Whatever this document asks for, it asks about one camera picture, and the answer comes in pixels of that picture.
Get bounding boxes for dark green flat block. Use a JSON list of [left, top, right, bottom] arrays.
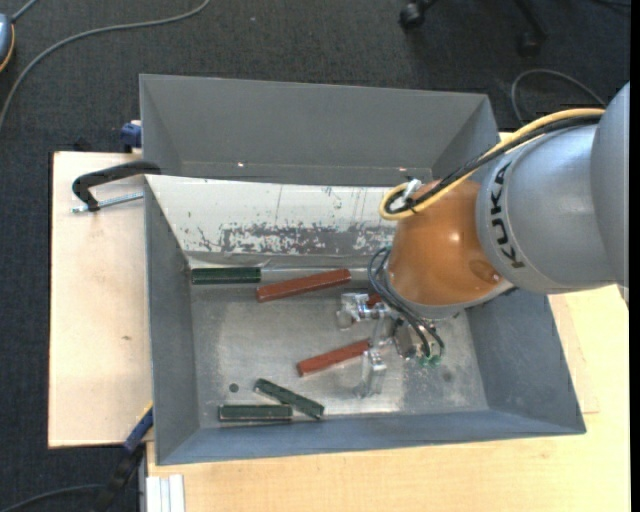
[[252, 377, 326, 421], [217, 403, 294, 423], [190, 266, 263, 286]]

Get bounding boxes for pale wood board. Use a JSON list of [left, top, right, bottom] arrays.
[[47, 150, 156, 450]]

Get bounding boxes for grey metal bin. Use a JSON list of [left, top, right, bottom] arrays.
[[138, 73, 588, 467]]

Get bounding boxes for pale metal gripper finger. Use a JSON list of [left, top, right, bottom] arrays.
[[352, 348, 389, 400], [335, 292, 374, 331]]

